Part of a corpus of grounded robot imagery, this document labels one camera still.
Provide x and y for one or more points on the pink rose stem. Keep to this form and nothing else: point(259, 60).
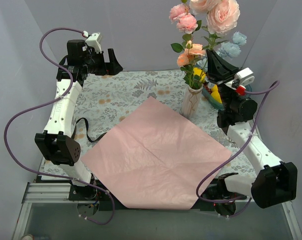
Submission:
point(187, 24)
point(188, 59)
point(221, 17)

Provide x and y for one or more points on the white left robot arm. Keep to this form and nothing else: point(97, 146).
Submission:
point(56, 142)

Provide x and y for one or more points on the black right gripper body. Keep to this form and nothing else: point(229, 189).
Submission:
point(222, 77)

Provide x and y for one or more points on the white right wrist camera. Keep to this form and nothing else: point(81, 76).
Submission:
point(241, 79)

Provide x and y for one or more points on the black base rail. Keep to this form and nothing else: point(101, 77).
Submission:
point(102, 202)

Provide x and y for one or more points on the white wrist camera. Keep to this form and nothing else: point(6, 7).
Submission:
point(241, 79)
point(94, 41)

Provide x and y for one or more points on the floral tablecloth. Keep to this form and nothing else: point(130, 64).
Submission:
point(106, 100)

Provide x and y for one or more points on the yellow lemon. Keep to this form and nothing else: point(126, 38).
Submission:
point(216, 96)
point(214, 88)

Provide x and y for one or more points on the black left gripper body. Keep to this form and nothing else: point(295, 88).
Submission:
point(106, 63)

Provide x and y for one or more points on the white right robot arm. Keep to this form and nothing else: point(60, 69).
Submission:
point(276, 181)

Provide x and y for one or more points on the yellow mango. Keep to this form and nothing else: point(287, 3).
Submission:
point(199, 75)

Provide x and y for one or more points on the black gold-lettered ribbon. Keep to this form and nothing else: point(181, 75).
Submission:
point(87, 130)

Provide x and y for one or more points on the white ribbed ceramic vase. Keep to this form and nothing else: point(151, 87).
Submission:
point(190, 102)

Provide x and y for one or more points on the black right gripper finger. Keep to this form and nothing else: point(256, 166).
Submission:
point(231, 71)
point(216, 65)

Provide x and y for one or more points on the yellow lemon upper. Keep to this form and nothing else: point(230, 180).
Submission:
point(214, 88)

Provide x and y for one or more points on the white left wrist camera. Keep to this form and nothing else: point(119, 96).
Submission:
point(94, 41)

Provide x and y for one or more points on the purple pink wrapping paper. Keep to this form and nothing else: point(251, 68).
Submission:
point(155, 159)

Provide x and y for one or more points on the teal plastic fruit basket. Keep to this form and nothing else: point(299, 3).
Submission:
point(206, 92)

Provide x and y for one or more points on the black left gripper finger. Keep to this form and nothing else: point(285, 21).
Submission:
point(112, 58)
point(113, 68)

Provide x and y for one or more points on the blue hydrangea stem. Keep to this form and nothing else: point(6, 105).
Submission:
point(226, 49)

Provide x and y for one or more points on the yellow lemon lower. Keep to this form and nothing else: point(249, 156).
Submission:
point(216, 96)

